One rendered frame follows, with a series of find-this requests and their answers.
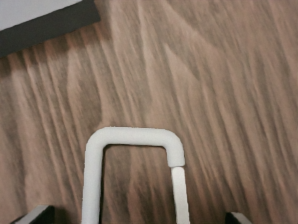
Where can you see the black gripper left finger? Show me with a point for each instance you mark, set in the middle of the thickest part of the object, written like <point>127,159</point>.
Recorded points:
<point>42,214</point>

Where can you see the grey tray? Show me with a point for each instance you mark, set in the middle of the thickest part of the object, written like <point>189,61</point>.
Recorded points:
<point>24,23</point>

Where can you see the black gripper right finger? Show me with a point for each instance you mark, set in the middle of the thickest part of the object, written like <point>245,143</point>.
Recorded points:
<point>236,218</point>

